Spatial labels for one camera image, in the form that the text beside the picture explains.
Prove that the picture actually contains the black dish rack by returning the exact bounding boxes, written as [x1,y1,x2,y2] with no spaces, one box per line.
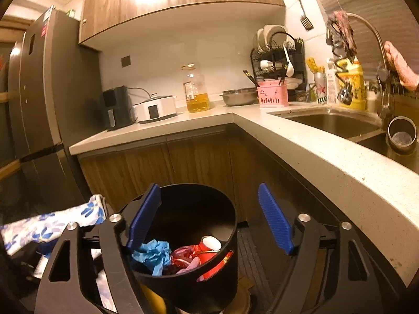
[250,24,307,101]

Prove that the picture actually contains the yellow detergent bottle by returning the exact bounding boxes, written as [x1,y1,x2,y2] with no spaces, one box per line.
[335,57,366,111]

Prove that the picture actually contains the steel kitchen sink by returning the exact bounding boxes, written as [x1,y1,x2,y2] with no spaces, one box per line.
[273,107,418,172]

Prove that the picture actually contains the dark grey refrigerator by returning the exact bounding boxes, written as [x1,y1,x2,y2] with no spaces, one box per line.
[8,7,104,213]

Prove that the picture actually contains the white rice cooker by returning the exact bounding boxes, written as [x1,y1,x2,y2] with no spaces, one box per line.
[134,95,178,123]

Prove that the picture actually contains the magenta plastic bag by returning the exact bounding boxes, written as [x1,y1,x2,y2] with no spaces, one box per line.
[170,245,198,269]

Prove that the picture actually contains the chrome kitchen faucet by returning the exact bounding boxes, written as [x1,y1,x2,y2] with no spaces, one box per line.
[326,10,393,122]

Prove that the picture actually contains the cooking oil bottle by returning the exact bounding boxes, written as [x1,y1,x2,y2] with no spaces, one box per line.
[181,63,210,113]

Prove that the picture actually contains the black air fryer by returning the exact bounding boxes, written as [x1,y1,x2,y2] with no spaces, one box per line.
[100,86,135,131]

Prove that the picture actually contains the red white snack wrapper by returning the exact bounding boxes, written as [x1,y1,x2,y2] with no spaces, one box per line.
[198,250,234,281]

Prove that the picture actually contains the blue floral tablecloth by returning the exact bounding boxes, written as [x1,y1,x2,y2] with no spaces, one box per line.
[1,194,117,313]

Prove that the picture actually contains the wall power outlet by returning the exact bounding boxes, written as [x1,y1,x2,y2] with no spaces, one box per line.
[121,55,131,67]

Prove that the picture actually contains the wooden lower cabinets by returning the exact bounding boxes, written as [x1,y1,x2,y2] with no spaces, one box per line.
[78,124,405,310]

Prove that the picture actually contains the red gold paper cup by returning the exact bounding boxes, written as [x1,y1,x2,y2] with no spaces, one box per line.
[197,235,222,264]

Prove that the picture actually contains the hanging slotted spatula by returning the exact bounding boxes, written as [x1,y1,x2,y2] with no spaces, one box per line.
[297,0,314,31]

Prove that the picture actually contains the wooden glass panel door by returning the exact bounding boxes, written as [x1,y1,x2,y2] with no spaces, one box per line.
[1,16,31,182]

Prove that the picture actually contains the pink utensil basket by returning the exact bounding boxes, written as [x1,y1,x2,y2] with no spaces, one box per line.
[257,80,289,108]

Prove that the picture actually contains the light purple plastic bag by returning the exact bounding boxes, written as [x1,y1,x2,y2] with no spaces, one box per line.
[176,257,201,275]

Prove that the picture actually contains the wooden upper cabinet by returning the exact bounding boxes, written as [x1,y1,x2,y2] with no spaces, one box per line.
[78,0,286,44]

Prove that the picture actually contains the black round trash bin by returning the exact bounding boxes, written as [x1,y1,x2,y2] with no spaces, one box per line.
[127,184,238,313]

